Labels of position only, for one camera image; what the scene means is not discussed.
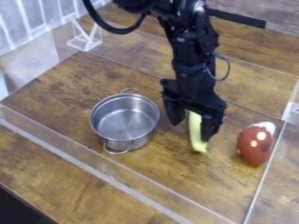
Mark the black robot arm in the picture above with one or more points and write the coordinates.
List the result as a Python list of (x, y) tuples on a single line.
[(194, 40)]

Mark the small steel pot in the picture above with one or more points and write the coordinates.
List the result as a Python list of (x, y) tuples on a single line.
[(125, 119)]

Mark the clear acrylic triangle stand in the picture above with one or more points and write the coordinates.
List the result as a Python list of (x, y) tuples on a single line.
[(85, 41)]

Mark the red spotted toy mushroom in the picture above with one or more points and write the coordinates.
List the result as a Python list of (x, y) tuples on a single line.
[(256, 141)]

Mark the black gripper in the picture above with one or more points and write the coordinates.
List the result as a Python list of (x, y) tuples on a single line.
[(194, 95)]

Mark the black bar on wall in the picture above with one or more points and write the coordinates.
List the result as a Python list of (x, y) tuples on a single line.
[(238, 18)]

